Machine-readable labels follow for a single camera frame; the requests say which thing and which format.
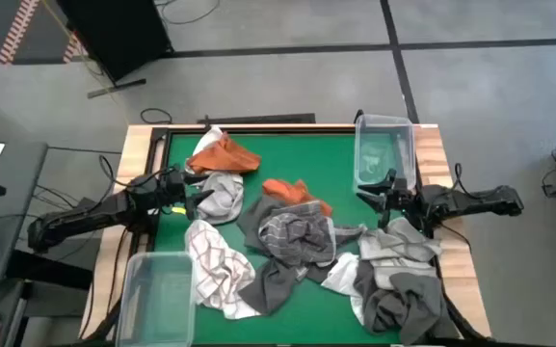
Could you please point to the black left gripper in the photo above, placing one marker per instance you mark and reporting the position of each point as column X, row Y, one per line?
column 174, row 190

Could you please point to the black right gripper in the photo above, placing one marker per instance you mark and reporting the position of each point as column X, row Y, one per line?
column 405, row 198

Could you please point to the orange towel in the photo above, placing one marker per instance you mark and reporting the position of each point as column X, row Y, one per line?
column 224, row 156
column 287, row 190

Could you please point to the white red-checked towel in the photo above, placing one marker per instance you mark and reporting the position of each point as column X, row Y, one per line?
column 215, row 270

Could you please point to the grey plaid towel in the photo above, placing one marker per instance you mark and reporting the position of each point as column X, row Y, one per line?
column 292, row 231

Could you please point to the dark grey towel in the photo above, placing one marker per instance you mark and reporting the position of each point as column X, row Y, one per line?
column 403, row 303
column 268, row 289

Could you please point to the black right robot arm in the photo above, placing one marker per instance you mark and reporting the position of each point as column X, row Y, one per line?
column 475, row 200

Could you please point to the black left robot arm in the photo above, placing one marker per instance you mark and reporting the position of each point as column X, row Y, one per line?
column 89, row 217

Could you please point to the yellow tape piece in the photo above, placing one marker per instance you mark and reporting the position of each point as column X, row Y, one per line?
column 179, row 210

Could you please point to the clear plastic bin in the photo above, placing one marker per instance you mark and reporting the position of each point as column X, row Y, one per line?
column 383, row 144
column 157, row 299

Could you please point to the green table mat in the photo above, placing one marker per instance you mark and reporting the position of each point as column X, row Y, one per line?
column 306, row 154

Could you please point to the wooden table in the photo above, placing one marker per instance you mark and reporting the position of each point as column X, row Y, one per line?
column 465, row 270

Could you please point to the grey desk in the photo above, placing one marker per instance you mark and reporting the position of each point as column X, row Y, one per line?
column 22, row 193

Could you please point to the black partition panel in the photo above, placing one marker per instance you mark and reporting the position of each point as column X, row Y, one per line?
column 113, row 34

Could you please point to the black table frame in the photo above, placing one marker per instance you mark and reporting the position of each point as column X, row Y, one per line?
column 282, row 130

